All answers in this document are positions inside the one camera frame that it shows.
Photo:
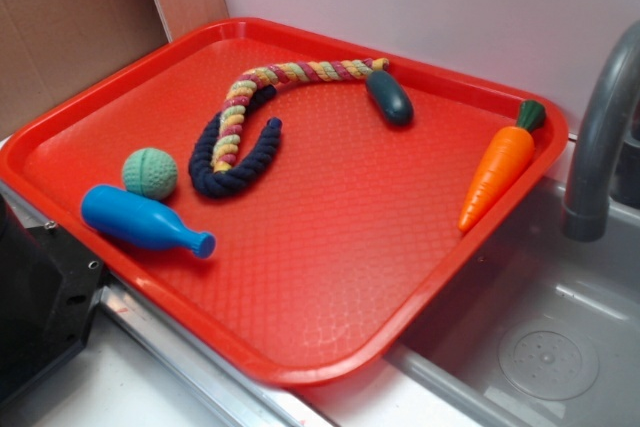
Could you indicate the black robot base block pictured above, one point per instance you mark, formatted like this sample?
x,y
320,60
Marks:
x,y
50,286

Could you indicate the dark green plastic pickle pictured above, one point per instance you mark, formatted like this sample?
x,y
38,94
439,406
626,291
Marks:
x,y
390,98

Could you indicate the red plastic tray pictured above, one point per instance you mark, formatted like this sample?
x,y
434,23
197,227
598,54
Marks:
x,y
324,261

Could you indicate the green rubber ball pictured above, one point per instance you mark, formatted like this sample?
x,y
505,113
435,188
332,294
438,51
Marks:
x,y
151,173

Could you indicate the orange plastic carrot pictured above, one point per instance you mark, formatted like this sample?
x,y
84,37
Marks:
x,y
507,156

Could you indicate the blue plastic bottle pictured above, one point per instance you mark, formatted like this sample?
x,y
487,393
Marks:
x,y
141,221

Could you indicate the grey plastic sink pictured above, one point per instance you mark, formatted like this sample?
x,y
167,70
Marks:
x,y
535,330

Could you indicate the grey toy faucet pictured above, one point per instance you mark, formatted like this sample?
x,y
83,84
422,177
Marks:
x,y
605,161

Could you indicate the brown cardboard panel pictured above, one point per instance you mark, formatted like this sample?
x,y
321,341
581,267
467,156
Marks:
x,y
54,49

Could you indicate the navy blue rope toy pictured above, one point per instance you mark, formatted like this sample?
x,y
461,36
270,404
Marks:
x,y
246,171

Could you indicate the multicolour twisted rope toy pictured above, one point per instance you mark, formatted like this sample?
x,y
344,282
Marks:
x,y
280,78

